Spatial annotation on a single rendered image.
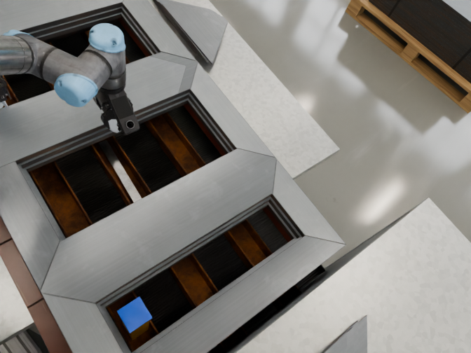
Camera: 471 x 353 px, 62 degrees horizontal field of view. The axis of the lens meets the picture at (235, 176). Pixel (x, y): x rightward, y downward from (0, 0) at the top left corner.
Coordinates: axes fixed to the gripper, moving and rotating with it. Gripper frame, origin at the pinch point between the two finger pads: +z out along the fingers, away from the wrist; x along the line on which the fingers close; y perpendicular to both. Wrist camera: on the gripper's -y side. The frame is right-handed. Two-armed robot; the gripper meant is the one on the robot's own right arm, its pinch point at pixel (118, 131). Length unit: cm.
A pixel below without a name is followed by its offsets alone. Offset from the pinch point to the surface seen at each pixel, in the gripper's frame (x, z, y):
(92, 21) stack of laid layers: -16, 4, 48
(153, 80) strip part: -19.0, 0.8, 12.7
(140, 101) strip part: -11.2, 0.8, 7.1
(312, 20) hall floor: -196, 88, 76
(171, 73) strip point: -25.9, 0.8, 12.7
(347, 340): -9, -19, -79
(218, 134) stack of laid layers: -27.3, 3.2, -13.5
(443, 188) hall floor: -175, 88, -75
